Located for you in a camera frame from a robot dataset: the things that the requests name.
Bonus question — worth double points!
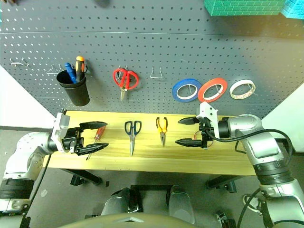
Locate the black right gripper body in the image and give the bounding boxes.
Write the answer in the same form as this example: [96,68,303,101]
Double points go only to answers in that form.
[198,118,215,150]

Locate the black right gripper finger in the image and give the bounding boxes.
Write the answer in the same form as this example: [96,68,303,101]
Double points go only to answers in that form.
[178,116,201,125]
[174,138,204,149]

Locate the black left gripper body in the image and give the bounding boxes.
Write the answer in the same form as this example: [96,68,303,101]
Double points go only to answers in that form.
[62,126,85,155]

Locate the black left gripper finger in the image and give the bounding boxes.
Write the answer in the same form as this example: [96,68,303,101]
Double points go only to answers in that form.
[76,142,109,156]
[79,121,108,131]

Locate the red handled screwdriver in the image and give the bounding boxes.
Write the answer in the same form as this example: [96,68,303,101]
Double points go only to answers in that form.
[85,125,107,161]

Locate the yellow and black pliers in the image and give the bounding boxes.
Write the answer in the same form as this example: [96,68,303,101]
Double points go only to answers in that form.
[155,116,169,147]

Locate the black and blue scissors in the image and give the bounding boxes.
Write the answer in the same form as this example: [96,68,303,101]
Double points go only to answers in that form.
[124,120,143,157]

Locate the grey metal pegboard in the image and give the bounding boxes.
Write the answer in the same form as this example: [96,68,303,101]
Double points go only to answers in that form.
[0,0,304,121]

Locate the black metal table leg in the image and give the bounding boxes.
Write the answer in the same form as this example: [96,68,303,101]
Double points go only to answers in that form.
[62,168,103,186]
[205,174,244,193]

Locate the red tape roll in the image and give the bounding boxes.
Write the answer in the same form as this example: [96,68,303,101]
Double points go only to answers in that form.
[197,77,228,103]

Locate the blue tape roll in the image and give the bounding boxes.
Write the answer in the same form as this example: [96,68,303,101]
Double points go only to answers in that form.
[171,77,202,103]

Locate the black plastic cup holder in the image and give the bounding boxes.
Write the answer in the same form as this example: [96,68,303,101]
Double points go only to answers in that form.
[56,69,90,107]

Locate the orange and black screwdriver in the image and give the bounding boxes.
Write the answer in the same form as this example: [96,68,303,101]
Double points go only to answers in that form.
[75,56,86,84]

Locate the grey rounded robot leg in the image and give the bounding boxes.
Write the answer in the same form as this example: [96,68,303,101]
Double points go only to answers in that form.
[101,187,132,217]
[168,184,196,224]

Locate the white tape roll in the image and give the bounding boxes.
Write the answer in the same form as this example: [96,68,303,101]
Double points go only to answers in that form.
[229,79,257,100]

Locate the green brick-pattern box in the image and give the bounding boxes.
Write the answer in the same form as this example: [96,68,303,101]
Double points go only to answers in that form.
[204,0,285,17]

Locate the teal brick-pattern box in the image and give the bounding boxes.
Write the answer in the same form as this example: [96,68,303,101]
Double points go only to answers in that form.
[281,0,304,19]

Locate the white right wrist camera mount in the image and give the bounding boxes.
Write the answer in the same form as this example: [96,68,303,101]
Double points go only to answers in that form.
[196,101,220,139]

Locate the red handled scissors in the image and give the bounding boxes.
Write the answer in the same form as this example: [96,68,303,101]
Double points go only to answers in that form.
[113,68,140,102]

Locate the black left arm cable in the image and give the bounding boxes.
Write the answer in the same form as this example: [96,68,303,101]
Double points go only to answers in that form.
[22,153,52,228]

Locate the blue handled screwdriver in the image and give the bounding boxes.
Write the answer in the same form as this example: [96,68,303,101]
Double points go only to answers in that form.
[64,62,77,84]

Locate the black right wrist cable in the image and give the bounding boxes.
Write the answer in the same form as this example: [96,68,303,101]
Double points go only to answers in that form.
[204,123,296,159]

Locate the black trailing cable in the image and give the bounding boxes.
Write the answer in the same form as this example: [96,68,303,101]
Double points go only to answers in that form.
[237,187,264,228]

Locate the white floor cable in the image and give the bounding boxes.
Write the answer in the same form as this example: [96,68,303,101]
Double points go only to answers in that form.
[242,193,263,212]

